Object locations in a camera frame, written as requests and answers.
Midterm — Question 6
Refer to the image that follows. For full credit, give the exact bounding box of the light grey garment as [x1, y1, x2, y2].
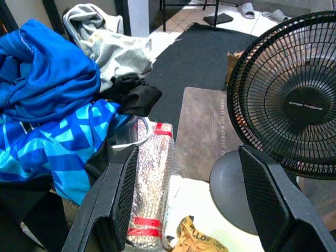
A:
[62, 4, 153, 92]

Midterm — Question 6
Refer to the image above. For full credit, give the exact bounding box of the black floor mat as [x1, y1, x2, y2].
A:
[143, 22, 259, 132]

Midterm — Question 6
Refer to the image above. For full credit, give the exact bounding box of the blue triangle patterned jersey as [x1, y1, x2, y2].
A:
[0, 99, 132, 206]

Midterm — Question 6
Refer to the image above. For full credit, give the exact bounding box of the flat black pad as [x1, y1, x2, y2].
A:
[203, 12, 234, 26]

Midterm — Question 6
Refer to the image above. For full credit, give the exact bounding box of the brown doormat with lettering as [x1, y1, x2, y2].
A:
[175, 87, 246, 182]

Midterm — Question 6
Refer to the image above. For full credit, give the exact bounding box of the small black garment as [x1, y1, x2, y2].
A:
[98, 73, 163, 118]

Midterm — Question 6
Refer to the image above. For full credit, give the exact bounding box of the white wire handle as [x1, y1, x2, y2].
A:
[111, 117, 152, 151]

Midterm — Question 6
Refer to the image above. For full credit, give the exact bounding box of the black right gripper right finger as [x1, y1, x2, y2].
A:
[238, 143, 336, 252]

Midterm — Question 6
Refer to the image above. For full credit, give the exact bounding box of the yellow printed bag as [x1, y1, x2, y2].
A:
[167, 215, 229, 252]

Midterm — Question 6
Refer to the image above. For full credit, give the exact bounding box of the white paper sheet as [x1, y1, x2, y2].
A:
[165, 174, 263, 252]

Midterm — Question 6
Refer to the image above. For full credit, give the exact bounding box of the black floor fan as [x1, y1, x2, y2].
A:
[209, 10, 336, 236]

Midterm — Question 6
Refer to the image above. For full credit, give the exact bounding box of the silver foil package red tape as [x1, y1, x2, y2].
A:
[125, 119, 184, 247]

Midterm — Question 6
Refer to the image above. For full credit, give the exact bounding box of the plain blue shirt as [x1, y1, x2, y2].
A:
[0, 18, 102, 124]

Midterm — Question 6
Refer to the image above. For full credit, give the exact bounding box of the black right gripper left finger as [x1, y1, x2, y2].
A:
[61, 145, 139, 252]

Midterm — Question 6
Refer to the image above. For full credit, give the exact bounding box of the brown cardboard box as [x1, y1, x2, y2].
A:
[227, 51, 246, 85]

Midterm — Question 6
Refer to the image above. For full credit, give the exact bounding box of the white door frame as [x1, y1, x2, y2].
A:
[128, 0, 150, 38]

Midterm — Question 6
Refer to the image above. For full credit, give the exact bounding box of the grey slipper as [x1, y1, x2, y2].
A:
[261, 9, 292, 23]
[237, 2, 256, 19]

